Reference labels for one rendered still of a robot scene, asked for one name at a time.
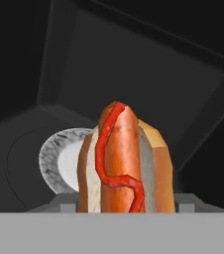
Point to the white grey-rimmed plate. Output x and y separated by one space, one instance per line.
56 158

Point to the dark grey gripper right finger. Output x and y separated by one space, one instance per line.
188 204

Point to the hot dog with ketchup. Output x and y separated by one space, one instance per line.
120 158

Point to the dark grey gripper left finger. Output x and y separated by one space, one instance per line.
62 204

